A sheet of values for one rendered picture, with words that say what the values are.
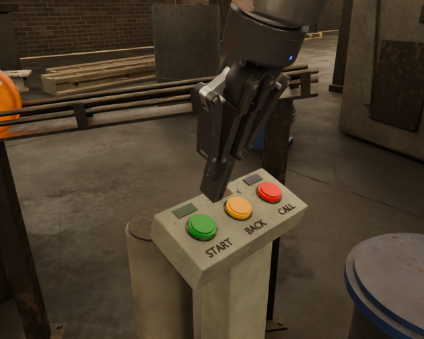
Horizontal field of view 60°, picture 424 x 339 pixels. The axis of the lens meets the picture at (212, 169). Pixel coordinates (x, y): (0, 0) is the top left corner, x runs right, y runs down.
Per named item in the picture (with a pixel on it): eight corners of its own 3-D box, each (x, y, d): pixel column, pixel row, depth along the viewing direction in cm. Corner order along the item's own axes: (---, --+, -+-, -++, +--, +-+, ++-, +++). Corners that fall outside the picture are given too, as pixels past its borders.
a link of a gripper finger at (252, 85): (262, 79, 36) (253, 81, 35) (230, 166, 43) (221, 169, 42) (235, 61, 38) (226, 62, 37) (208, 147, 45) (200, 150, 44)
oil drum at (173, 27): (144, 105, 348) (136, 3, 312) (192, 96, 386) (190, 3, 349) (184, 119, 309) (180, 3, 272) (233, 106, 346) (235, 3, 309)
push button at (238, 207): (219, 208, 57) (221, 200, 55) (236, 200, 59) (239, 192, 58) (236, 226, 55) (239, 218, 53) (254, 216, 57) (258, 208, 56)
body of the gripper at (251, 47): (270, -4, 38) (244, 77, 44) (210, -4, 33) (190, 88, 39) (328, 26, 34) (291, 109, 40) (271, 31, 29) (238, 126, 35)
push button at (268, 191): (251, 193, 61) (254, 185, 60) (266, 185, 64) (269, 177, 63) (268, 208, 59) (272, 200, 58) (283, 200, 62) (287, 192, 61)
